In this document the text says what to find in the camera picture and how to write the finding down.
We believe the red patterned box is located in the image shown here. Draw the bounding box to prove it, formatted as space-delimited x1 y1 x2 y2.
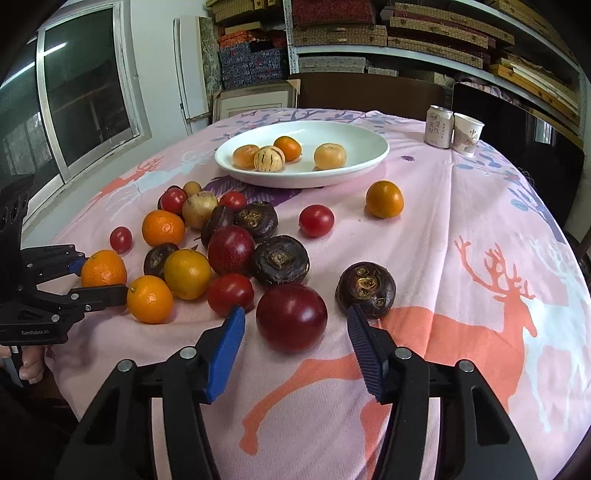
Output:
291 0 377 26

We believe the orange tangerine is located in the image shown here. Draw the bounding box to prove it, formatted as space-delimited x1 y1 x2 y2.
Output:
141 209 186 248
81 250 128 289
273 136 303 162
163 248 212 301
126 275 175 325

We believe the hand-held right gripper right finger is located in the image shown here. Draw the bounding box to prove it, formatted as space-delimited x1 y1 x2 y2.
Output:
346 304 539 480

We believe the dark water chestnut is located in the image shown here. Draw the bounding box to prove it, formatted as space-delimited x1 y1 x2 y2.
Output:
250 235 310 287
200 205 236 247
143 242 181 280
335 261 397 320
233 200 279 243

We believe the brown wooden board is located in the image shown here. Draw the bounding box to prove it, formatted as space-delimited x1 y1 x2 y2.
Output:
288 73 446 121

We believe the yellow pepino melon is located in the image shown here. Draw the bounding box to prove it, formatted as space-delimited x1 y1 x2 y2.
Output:
181 193 219 230

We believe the beige framed board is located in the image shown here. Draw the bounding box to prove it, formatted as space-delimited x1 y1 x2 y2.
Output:
211 79 301 124

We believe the red tomato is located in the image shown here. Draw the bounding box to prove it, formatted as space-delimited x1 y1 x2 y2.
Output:
218 190 248 212
109 226 134 254
160 188 188 217
206 272 256 318
298 204 335 239

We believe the grey mottled board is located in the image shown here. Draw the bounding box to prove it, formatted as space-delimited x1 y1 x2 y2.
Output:
201 16 223 97

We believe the white paper cup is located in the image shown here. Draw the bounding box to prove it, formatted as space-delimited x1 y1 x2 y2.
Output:
450 112 485 158

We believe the pale orange persimmon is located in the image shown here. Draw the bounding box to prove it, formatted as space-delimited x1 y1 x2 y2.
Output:
314 143 347 171
232 144 260 169

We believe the stack of woven boxes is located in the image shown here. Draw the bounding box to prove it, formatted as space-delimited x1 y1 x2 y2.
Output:
291 0 515 70

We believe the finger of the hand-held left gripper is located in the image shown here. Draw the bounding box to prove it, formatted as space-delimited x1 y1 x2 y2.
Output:
34 285 129 324
21 244 88 282

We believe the white oval plate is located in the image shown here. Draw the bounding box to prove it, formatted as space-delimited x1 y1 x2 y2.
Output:
214 121 390 189

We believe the pink cloth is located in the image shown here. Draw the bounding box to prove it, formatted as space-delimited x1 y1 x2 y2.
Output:
457 76 509 100

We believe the stack of wooden frames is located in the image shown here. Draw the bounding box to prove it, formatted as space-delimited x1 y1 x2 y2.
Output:
489 51 583 125

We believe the stack of tan boxes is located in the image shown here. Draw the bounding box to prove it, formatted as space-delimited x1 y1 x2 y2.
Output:
205 0 282 26

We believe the black glossy panel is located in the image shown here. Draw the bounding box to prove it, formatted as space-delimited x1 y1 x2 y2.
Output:
450 82 591 151

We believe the white metal shelf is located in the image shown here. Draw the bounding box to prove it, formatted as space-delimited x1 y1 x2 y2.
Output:
281 0 587 139

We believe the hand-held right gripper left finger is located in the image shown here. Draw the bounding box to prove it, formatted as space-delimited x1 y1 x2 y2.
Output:
54 305 246 480

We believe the small orange tomato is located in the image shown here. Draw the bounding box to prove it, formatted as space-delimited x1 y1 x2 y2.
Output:
365 180 405 219

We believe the striped pepino melon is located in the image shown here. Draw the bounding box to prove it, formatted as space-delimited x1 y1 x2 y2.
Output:
253 145 287 172

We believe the pale drink can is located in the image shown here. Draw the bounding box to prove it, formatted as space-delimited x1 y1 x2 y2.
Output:
424 104 455 150

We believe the white board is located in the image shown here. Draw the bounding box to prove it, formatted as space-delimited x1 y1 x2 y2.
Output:
173 15 209 136

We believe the white framed window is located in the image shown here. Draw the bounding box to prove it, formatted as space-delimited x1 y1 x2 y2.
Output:
0 0 153 199

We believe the pink deer print tablecloth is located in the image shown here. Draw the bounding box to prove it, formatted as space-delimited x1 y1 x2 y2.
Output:
44 107 591 480

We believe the person's left hand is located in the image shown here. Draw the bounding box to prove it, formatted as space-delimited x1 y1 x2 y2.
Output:
18 345 47 385

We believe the stack of blue patterned boxes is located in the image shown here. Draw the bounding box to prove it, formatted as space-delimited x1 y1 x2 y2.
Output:
218 44 289 90

